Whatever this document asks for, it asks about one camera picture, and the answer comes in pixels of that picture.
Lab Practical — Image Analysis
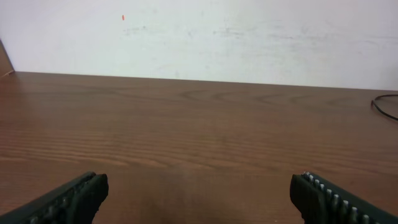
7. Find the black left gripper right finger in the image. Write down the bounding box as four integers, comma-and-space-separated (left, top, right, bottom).
290, 172, 397, 224

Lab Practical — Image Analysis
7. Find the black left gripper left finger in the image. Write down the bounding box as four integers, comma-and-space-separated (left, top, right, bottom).
1, 172, 109, 224

